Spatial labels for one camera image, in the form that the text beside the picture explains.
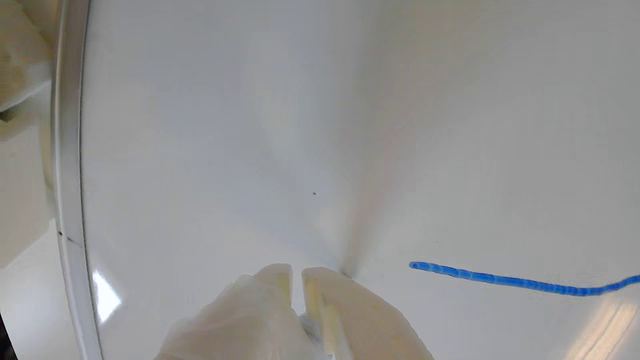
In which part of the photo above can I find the white blue marker pen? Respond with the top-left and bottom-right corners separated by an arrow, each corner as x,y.
296,311 -> 327,360

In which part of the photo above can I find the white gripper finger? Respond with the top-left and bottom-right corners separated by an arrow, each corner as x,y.
154,263 -> 322,360
301,266 -> 435,360

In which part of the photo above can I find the large white whiteboard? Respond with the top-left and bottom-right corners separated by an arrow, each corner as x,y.
50,0 -> 640,360

